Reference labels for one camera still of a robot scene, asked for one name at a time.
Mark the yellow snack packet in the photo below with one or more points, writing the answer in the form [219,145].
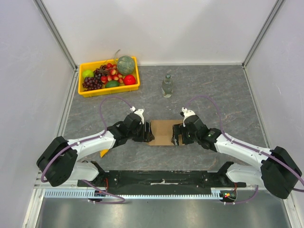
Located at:
[103,152]

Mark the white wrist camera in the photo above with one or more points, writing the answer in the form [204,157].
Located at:
[188,115]
[138,112]

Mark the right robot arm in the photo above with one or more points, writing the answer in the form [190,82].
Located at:
[273,169]

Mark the dark purple grape bunch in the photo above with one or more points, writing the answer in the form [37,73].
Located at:
[92,83]

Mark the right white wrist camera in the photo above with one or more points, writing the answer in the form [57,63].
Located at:
[188,115]

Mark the green netted melon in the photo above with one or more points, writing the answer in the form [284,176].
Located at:
[125,65]

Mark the brown cardboard box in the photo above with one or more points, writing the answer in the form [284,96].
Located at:
[162,131]

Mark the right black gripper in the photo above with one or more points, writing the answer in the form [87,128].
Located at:
[181,134]

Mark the green apple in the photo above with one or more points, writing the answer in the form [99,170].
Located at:
[87,73]

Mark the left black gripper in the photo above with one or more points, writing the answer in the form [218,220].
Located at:
[147,136]

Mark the green avocado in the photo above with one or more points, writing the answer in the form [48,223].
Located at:
[111,84]

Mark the red tomato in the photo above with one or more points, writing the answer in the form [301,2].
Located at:
[129,80]

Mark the yellow plastic fruit bin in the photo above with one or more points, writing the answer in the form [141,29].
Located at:
[104,91]

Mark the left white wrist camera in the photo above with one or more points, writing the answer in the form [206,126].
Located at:
[138,112]

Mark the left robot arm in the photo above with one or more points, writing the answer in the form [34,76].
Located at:
[60,162]

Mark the clear glass bottle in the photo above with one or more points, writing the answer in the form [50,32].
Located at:
[167,86]

